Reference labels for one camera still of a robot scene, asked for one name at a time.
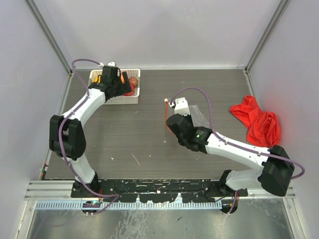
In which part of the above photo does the white slotted cable duct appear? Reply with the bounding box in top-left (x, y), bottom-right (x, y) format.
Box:
top-left (35, 200), bottom-right (222, 210)

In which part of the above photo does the red cloth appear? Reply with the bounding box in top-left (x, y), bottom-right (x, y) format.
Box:
top-left (229, 95), bottom-right (281, 147)

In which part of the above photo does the left aluminium frame post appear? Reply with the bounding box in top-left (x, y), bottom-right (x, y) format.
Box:
top-left (24, 0), bottom-right (73, 74)

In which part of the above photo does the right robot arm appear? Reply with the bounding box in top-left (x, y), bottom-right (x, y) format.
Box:
top-left (166, 114), bottom-right (295, 197)

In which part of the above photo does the right aluminium frame post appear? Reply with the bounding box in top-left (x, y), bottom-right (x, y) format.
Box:
top-left (244, 0), bottom-right (290, 74)

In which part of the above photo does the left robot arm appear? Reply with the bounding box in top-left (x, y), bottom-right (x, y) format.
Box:
top-left (49, 65), bottom-right (134, 197)

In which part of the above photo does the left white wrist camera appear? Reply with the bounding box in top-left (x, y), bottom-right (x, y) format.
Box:
top-left (99, 62), bottom-right (117, 68)

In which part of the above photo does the yellow lemon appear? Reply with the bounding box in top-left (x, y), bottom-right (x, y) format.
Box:
top-left (93, 76), bottom-right (100, 83)

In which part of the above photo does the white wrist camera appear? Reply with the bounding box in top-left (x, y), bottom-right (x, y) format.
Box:
top-left (168, 97), bottom-right (190, 117)
top-left (99, 62), bottom-right (117, 68)

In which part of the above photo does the white plastic basket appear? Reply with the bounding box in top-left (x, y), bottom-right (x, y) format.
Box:
top-left (89, 69), bottom-right (141, 106)

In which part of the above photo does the red apple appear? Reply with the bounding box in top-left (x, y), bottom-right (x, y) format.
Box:
top-left (124, 83), bottom-right (135, 96)

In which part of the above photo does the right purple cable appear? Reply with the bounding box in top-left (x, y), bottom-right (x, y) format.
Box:
top-left (170, 87), bottom-right (306, 215)

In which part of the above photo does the purple cable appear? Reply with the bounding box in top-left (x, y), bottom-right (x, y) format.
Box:
top-left (170, 87), bottom-right (306, 215)
top-left (59, 58), bottom-right (120, 215)

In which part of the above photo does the aluminium frame post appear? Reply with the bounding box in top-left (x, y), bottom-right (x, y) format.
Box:
top-left (24, 0), bottom-right (73, 74)
top-left (244, 0), bottom-right (290, 74)

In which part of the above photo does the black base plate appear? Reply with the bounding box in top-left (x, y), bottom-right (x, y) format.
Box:
top-left (71, 178), bottom-right (249, 204)

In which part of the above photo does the brown passion fruit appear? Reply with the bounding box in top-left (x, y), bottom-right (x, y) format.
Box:
top-left (129, 77), bottom-right (138, 88)

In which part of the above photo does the clear zip top bag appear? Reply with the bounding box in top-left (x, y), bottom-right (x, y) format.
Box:
top-left (164, 98), bottom-right (211, 134)

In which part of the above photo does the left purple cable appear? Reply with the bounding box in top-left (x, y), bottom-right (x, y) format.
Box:
top-left (59, 58), bottom-right (120, 215)

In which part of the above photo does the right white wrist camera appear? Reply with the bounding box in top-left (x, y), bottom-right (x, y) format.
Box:
top-left (168, 97), bottom-right (190, 117)

